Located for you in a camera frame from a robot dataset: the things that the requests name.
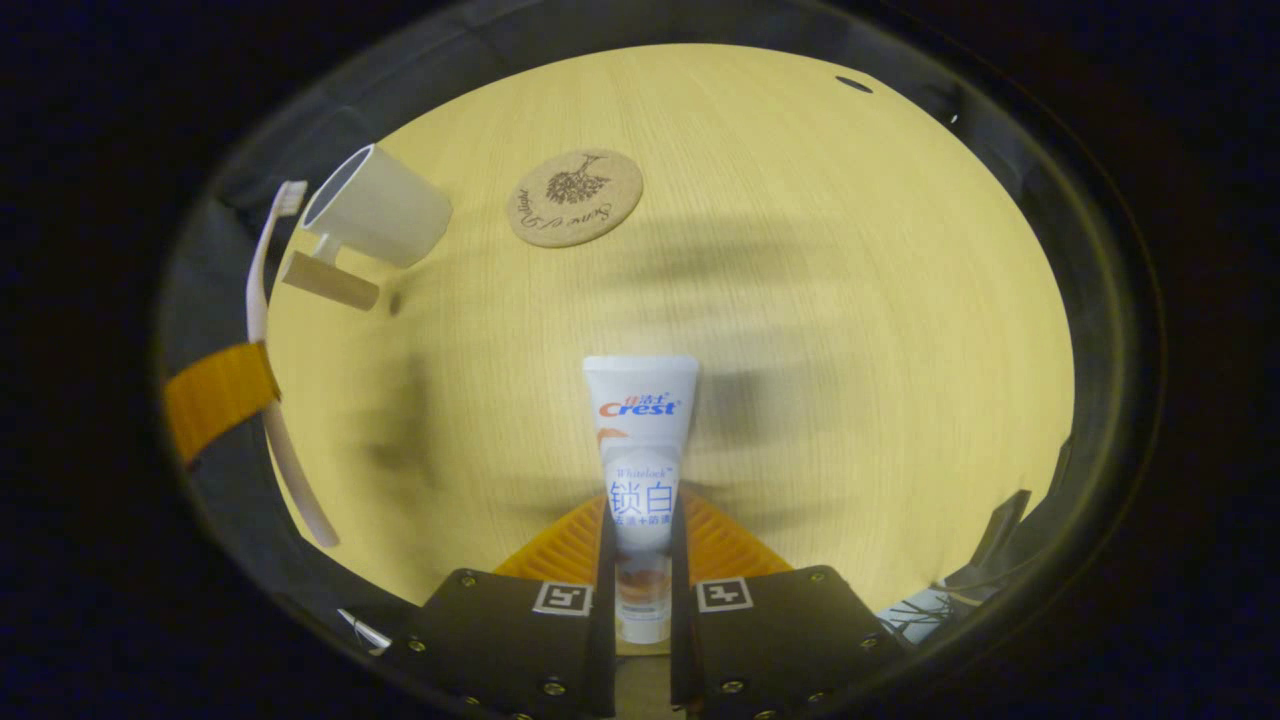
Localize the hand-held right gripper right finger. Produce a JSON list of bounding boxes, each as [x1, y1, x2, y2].
[[670, 488, 906, 720]]

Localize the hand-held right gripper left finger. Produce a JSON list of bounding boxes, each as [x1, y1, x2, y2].
[[385, 495, 618, 720]]

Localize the white toothbrush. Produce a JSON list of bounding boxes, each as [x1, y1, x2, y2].
[[245, 180, 341, 549]]

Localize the white toothpaste tube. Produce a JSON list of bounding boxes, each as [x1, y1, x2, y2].
[[583, 355, 701, 646]]

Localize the white cup with wooden handle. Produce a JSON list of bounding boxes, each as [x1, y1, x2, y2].
[[280, 143, 454, 311]]

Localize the round cork coaster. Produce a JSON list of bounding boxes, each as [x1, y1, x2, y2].
[[506, 149, 644, 248]]

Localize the wooden desktop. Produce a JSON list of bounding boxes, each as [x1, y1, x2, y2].
[[265, 42, 1076, 720]]

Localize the dark object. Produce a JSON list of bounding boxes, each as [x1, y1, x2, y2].
[[945, 490, 1033, 591]]

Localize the black cables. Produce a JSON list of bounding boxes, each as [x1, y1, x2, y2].
[[880, 588, 1001, 641]]

